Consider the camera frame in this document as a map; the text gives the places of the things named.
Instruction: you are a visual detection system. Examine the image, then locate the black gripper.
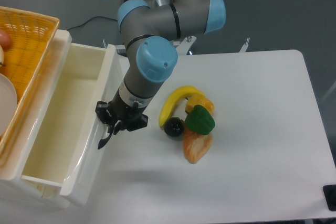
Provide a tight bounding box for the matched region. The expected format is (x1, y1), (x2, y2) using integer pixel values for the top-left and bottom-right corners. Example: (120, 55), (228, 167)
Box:
(95, 95), (149, 135)

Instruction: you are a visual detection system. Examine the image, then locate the black top drawer handle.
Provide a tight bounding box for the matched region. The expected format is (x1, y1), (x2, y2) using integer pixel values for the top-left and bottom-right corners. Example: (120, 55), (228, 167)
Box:
(98, 131), (112, 150)

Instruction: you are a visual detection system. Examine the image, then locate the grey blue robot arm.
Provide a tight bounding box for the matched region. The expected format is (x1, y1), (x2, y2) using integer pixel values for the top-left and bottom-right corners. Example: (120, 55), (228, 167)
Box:
(96, 0), (226, 135)

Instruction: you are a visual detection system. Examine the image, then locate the white drawer cabinet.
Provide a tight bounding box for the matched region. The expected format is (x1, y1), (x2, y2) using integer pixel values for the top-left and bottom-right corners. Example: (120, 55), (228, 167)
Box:
(1, 30), (72, 203)

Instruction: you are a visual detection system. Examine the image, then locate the yellow toy banana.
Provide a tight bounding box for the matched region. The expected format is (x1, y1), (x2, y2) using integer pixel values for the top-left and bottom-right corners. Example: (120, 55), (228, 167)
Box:
(158, 86), (205, 128)

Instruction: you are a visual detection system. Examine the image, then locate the black toy plum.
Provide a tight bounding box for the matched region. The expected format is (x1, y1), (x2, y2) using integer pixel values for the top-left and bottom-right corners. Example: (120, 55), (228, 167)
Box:
(163, 117), (184, 138)

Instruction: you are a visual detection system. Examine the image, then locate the green toy pepper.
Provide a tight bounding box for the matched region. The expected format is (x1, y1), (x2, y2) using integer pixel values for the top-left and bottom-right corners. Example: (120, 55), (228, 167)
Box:
(185, 105), (216, 135)

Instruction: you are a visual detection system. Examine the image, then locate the orange toy strawberry slice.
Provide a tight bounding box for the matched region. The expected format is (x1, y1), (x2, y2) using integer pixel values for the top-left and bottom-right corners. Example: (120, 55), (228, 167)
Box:
(183, 127), (213, 164)

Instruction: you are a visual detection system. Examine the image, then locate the orange toy pepper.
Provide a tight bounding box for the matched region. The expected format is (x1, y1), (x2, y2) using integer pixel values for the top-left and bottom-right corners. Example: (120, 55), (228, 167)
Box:
(185, 93), (215, 114)

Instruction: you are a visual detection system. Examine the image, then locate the white plate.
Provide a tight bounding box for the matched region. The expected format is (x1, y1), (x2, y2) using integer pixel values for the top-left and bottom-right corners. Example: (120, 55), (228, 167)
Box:
(0, 74), (17, 135)

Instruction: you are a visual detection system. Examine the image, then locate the yellow woven basket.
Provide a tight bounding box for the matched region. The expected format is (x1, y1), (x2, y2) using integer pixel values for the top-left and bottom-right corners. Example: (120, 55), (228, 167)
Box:
(1, 6), (60, 155)

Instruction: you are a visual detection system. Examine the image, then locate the red toy apple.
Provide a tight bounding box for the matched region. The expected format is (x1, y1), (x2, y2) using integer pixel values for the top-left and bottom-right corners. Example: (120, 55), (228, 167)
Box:
(0, 29), (12, 51)

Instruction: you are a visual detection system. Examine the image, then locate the black corner device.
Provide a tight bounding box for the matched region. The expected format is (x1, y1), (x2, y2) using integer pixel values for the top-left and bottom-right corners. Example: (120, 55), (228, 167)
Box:
(322, 185), (336, 211)

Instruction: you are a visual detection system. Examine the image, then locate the black cable on floor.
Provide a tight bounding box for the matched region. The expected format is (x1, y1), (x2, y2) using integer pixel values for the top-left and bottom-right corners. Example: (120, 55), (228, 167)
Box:
(65, 16), (119, 32)

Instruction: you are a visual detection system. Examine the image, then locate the white table frame bracket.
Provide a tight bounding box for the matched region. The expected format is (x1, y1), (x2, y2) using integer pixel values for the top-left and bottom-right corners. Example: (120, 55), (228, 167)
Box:
(239, 37), (250, 52)

